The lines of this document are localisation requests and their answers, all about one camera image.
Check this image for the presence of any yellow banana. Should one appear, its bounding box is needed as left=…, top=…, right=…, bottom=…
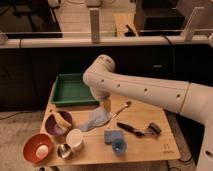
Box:
left=54, top=112, right=71, bottom=128

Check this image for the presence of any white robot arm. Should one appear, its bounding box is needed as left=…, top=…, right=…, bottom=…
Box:
left=83, top=55, right=213, bottom=171

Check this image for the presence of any blue plastic cup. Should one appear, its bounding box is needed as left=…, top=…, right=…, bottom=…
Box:
left=112, top=139, right=127, bottom=155

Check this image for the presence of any white paper cup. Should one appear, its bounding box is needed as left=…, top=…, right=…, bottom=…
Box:
left=66, top=129, right=84, bottom=151

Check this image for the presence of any small steel cup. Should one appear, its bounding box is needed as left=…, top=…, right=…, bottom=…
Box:
left=57, top=144, right=72, bottom=159

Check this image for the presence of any light blue cloth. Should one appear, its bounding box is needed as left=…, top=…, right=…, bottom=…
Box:
left=78, top=107, right=111, bottom=132

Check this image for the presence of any metal spoon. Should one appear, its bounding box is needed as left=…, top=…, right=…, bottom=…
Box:
left=111, top=101, right=132, bottom=119

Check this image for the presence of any wooden board table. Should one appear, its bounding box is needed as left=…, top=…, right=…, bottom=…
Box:
left=36, top=100, right=180, bottom=167

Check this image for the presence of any blue sponge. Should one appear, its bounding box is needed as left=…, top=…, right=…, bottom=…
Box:
left=104, top=130, right=123, bottom=145

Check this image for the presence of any green plastic tray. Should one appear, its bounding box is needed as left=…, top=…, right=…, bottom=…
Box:
left=51, top=73, right=99, bottom=107

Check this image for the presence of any purple bowl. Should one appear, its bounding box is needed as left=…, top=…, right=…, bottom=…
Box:
left=45, top=111, right=72, bottom=136

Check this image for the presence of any black tool on shelf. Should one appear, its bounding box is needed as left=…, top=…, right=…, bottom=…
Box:
left=124, top=25, right=136, bottom=37

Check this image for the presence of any white egg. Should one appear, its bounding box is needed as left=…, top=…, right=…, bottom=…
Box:
left=36, top=145, right=48, bottom=157

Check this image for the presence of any orange bowl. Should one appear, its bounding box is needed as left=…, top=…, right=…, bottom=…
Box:
left=23, top=134, right=53, bottom=163

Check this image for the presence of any black box on shelf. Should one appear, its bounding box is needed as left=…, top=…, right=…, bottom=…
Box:
left=134, top=0, right=185, bottom=31

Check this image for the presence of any grey metal post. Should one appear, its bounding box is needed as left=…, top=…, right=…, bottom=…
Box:
left=89, top=8, right=100, bottom=44
left=181, top=7, right=205, bottom=41

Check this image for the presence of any right grey metal post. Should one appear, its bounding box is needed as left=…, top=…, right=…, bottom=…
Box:
left=181, top=7, right=205, bottom=41

